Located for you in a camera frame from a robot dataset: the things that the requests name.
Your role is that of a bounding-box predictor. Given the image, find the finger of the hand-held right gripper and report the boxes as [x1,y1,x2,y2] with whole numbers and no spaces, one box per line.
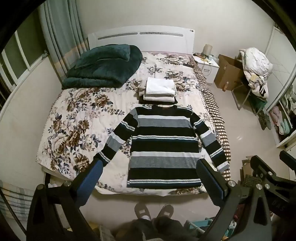
[251,155,296,193]
[279,150,296,166]

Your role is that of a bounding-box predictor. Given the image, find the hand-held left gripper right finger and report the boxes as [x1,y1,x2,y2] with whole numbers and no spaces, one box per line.
[196,159,273,241]

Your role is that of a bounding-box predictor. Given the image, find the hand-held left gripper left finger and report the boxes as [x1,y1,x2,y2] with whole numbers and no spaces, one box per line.
[26,159,104,241]

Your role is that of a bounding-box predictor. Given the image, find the striped knit sweater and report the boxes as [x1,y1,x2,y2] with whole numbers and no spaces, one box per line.
[94,104,230,189]

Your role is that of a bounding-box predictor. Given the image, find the pile of white clothes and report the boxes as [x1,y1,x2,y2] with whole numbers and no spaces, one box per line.
[239,47,273,98]

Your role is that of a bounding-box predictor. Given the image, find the small cardboard box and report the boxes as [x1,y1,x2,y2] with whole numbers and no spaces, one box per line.
[242,156,253,183]

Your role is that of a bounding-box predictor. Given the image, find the black keyboard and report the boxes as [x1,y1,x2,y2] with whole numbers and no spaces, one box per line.
[243,175,263,188]

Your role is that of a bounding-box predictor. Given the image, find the dark floor slippers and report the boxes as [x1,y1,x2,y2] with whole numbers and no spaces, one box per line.
[258,111,271,130]

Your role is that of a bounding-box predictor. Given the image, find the green basket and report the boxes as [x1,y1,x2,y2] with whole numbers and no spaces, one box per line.
[185,218,222,239]

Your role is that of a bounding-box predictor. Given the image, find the grey slipper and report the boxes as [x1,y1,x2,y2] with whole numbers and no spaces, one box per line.
[134,202,152,220]
[157,204,174,219]

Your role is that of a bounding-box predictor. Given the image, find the floral bedspread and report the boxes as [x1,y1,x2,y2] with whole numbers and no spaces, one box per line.
[36,51,229,197]

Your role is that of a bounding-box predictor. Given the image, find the metal folding chair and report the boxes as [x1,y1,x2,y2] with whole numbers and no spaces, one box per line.
[231,81,266,115]

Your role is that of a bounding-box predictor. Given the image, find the checkered bed sheet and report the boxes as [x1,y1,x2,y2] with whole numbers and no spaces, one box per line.
[192,62,232,180]

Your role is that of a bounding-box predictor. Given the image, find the person's dark pants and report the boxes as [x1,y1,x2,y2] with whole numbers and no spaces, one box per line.
[111,218,185,241]

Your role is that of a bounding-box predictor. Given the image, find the striped cloth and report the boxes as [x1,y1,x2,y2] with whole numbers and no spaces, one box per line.
[0,181,35,223]

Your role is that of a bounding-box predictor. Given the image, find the black folded garment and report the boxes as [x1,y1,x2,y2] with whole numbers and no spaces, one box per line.
[139,91,178,106]

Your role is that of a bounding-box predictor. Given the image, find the large cardboard box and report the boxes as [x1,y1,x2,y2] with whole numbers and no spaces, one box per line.
[213,54,245,92]

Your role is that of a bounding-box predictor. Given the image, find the white folded garment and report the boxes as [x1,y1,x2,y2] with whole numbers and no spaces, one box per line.
[146,77,176,95]

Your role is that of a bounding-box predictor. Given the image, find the white nightstand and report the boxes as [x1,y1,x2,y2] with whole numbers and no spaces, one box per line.
[192,54,220,85]

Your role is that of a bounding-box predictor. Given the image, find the dark green blanket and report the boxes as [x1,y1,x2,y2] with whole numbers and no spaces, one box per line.
[61,44,143,90]

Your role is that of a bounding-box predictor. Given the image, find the white wardrobe shelf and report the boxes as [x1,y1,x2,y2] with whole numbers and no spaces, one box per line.
[265,23,296,149]

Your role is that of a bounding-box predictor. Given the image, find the window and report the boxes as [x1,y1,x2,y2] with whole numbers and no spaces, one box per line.
[0,30,49,93]

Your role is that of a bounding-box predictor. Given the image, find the white bed headboard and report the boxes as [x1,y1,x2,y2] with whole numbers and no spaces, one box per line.
[87,25,195,55]

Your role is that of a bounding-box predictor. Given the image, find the grey-green curtain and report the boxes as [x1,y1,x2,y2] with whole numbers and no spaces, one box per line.
[38,0,89,81]

